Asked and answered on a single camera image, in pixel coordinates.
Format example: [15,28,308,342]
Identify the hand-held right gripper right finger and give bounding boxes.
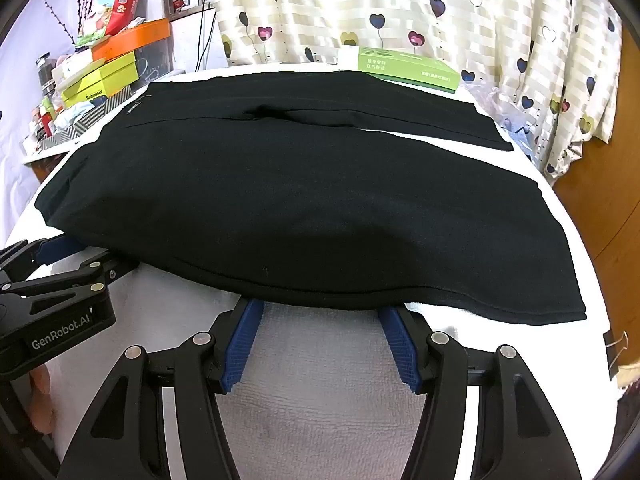
[377,305,584,480]

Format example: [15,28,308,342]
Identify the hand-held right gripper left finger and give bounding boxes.
[57,298,267,480]

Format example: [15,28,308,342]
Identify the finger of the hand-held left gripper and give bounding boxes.
[0,234,89,282]
[0,254,142,312]

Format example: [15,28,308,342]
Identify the black pants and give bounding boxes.
[34,71,587,328]

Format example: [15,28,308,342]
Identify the person's left hand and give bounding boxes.
[27,364,56,433]

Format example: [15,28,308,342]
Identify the white towel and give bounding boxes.
[5,62,631,480]

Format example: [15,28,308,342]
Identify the black white striped box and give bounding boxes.
[37,95,133,153]

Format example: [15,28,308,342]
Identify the yellow-green box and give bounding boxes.
[62,51,138,92]
[62,77,132,108]

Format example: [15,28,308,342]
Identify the clear storage box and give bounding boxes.
[132,40,176,86]

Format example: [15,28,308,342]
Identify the purple flower branches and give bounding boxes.
[42,0,82,47]

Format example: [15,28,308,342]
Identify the orange box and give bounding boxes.
[92,17,172,61]

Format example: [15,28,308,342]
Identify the wooden cabinet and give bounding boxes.
[550,25,640,281]

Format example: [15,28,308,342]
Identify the clear plastic bag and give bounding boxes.
[465,85,543,161]

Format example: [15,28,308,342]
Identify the red snack package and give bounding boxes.
[75,0,153,43]

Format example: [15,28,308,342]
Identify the green tissue box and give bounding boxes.
[337,46,462,95]

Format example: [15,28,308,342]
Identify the heart print curtain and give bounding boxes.
[207,0,623,186]

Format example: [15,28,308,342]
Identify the black cable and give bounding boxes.
[196,0,214,71]

